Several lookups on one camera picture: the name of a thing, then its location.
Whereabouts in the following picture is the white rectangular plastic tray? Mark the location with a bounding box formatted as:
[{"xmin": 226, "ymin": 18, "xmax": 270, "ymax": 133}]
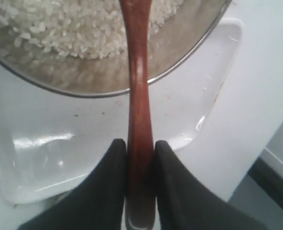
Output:
[{"xmin": 0, "ymin": 18, "xmax": 242, "ymax": 204}]

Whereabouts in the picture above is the brown wooden spoon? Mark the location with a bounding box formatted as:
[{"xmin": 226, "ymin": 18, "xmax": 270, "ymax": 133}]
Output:
[{"xmin": 120, "ymin": 0, "xmax": 156, "ymax": 230}]

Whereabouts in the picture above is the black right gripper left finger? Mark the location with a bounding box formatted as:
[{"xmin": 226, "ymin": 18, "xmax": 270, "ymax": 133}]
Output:
[{"xmin": 19, "ymin": 139, "xmax": 126, "ymax": 230}]

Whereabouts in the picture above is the white rice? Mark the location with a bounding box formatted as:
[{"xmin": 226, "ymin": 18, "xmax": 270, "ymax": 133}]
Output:
[{"xmin": 0, "ymin": 0, "xmax": 186, "ymax": 60}]

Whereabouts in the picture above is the steel bowl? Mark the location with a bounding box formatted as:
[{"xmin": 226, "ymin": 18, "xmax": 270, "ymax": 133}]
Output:
[{"xmin": 0, "ymin": 0, "xmax": 231, "ymax": 98}]

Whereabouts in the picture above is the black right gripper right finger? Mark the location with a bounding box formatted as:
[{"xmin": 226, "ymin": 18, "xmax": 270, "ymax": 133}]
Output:
[{"xmin": 155, "ymin": 140, "xmax": 266, "ymax": 230}]

